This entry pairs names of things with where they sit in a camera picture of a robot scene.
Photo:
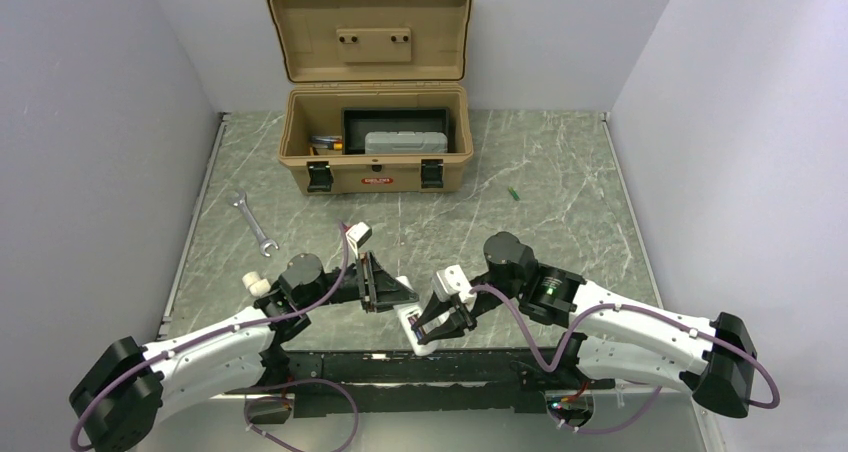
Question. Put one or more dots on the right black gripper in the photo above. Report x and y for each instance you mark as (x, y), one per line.
(452, 327)

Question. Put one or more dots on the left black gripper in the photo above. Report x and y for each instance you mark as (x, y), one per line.
(382, 291)

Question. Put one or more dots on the white remote control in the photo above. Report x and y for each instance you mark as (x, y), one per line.
(407, 315)

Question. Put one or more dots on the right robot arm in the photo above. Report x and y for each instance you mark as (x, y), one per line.
(576, 326)

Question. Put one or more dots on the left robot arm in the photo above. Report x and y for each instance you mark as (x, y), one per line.
(132, 386)

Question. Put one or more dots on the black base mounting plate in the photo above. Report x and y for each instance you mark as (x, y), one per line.
(315, 398)

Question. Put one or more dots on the small white cylinder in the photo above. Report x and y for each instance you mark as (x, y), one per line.
(256, 285)

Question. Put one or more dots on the grey plastic case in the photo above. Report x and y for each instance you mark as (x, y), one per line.
(405, 142)

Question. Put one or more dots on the black toolbox tray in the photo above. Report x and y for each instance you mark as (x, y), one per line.
(358, 122)

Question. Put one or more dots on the silver open-end wrench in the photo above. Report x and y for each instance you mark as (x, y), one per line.
(239, 201)

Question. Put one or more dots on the tan plastic toolbox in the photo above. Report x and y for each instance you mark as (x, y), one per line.
(341, 54)

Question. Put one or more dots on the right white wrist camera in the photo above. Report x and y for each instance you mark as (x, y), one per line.
(450, 283)

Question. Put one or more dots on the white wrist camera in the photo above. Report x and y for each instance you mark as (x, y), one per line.
(450, 283)
(357, 236)

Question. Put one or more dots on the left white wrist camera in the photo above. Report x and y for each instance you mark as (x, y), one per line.
(357, 236)

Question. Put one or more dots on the aluminium rail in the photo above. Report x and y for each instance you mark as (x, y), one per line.
(596, 366)

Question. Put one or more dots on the orange handled tool in toolbox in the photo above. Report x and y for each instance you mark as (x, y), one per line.
(322, 144)

